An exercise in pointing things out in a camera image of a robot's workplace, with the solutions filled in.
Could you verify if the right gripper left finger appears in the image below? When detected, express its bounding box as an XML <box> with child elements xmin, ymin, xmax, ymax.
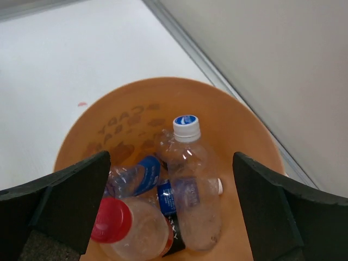
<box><xmin>1</xmin><ymin>151</ymin><xmax>110</xmax><ymax>260</ymax></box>

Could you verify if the red label bottle red cap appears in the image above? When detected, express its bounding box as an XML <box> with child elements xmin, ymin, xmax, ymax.
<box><xmin>91</xmin><ymin>197</ymin><xmax>174</xmax><ymax>260</ymax></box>

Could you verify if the blue label bottle blue cap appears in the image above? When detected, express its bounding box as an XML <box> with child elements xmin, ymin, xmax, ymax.
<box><xmin>103</xmin><ymin>156</ymin><xmax>161</xmax><ymax>199</ymax></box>

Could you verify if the small black label bottle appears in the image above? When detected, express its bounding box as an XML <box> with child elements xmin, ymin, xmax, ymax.
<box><xmin>163</xmin><ymin>214</ymin><xmax>185</xmax><ymax>257</ymax></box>

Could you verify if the Pocari Sweat blue label bottle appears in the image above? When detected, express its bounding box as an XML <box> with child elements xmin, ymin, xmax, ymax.
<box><xmin>157</xmin><ymin>176</ymin><xmax>223</xmax><ymax>216</ymax></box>

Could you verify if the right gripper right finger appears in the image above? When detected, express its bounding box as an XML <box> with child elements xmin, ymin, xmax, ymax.
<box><xmin>232</xmin><ymin>152</ymin><xmax>347</xmax><ymax>260</ymax></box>

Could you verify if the peach capybara plastic bin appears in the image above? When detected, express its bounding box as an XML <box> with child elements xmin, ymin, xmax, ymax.
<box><xmin>54</xmin><ymin>77</ymin><xmax>284</xmax><ymax>260</ymax></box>

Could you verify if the clear bottle white cap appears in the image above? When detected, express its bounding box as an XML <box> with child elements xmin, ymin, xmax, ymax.
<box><xmin>156</xmin><ymin>114</ymin><xmax>223</xmax><ymax>252</ymax></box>

